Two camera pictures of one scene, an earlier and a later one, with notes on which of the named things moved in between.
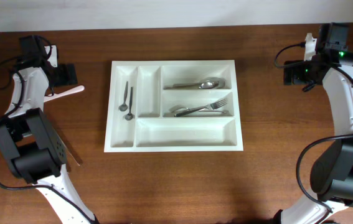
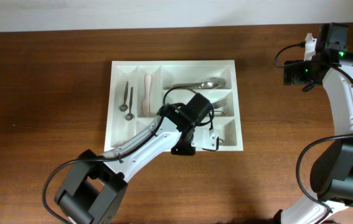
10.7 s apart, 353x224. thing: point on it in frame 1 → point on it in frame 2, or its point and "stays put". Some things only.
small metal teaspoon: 124,106 stays put
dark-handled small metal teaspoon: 129,116 stays put
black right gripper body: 301,74 stays put
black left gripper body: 60,74 → 185,145
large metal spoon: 208,84 stays put
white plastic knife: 55,96 → 146,102
